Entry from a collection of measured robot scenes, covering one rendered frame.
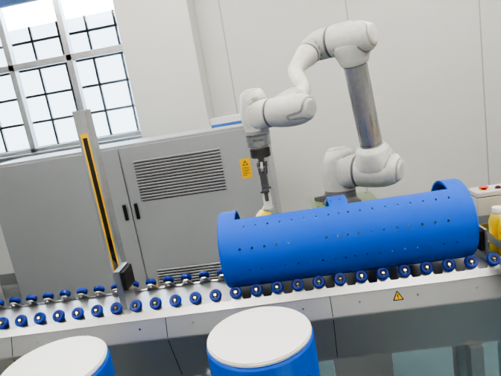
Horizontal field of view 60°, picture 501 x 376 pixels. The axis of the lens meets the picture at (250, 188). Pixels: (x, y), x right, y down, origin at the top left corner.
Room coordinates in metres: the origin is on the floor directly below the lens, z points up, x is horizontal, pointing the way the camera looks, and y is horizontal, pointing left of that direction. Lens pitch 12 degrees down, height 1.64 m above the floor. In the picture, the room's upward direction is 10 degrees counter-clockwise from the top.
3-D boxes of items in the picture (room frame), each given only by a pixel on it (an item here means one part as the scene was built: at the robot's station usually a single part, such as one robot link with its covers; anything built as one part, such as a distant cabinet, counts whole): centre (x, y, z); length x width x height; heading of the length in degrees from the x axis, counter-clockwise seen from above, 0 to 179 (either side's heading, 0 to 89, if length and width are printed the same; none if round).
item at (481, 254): (1.49, -0.79, 0.99); 0.10 x 0.02 x 0.12; 175
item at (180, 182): (3.44, 0.87, 0.72); 2.15 x 0.54 x 1.45; 83
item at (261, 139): (1.61, -0.06, 1.48); 0.09 x 0.09 x 0.06
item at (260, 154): (1.61, -0.06, 1.41); 0.08 x 0.07 x 0.09; 175
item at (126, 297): (1.61, 0.54, 1.00); 0.10 x 0.04 x 0.15; 175
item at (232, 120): (3.31, 0.09, 1.48); 0.24 x 0.12 x 0.08; 91
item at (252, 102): (1.61, -0.07, 1.59); 0.13 x 0.11 x 0.16; 50
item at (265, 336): (1.05, 0.04, 1.03); 0.28 x 0.28 x 0.01
